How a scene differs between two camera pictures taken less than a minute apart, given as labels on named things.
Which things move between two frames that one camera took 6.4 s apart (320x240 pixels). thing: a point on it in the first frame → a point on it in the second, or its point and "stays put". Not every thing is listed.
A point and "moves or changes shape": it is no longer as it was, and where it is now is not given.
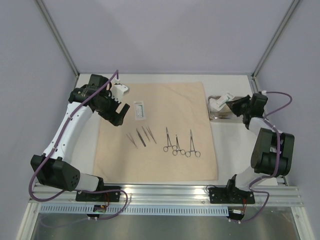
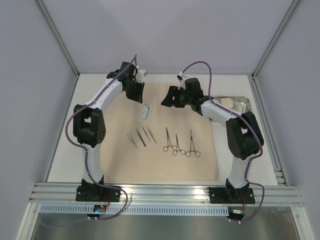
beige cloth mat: x=165 y=136 stays put
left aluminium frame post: x=57 y=37 stays put
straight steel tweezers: x=146 y=133 stays put
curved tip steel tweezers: x=143 y=143 stays put
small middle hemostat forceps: x=175 y=152 stays put
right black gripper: x=243 y=107 → x=176 y=96
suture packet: x=139 y=111 → x=145 y=113
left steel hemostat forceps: x=169 y=144 stays put
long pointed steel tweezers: x=150 y=134 stays put
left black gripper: x=114 y=117 → x=138 y=97
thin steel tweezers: x=134 y=144 stays put
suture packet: x=227 y=97 moves or changes shape
